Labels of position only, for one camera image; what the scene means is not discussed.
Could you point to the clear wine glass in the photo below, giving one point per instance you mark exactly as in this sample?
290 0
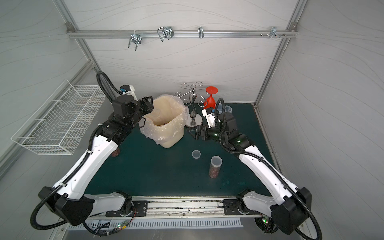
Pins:
228 109

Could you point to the white vent strip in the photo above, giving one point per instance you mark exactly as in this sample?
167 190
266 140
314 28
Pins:
146 224

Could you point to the aluminium top rail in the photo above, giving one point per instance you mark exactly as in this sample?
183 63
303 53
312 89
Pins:
179 34

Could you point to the jar with flowers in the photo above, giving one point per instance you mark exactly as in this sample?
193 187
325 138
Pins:
216 163
116 153

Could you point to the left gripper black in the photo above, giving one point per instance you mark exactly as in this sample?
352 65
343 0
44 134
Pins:
144 106

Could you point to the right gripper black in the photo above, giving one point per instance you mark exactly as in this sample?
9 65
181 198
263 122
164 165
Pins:
203 132

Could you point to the white wire basket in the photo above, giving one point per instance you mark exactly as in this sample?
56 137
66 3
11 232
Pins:
58 126

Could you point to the red plastic wine glass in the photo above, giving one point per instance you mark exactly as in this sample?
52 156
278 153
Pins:
210 101

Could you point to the chrome glass holder stand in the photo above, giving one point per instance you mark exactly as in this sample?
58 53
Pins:
192 98

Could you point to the metal hook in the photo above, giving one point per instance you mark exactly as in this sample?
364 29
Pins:
135 40
165 32
201 32

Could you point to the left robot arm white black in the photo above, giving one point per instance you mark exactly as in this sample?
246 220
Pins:
67 198

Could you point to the cream trash bin with bag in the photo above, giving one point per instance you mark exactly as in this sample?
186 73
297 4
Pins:
165 124

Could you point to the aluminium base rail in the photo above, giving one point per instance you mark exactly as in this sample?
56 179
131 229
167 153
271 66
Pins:
203 207

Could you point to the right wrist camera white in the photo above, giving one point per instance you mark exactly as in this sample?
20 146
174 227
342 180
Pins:
209 114

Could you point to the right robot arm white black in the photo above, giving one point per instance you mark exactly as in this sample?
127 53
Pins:
288 206

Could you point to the clear plastic jar lid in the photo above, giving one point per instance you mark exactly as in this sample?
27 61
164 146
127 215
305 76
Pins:
196 154

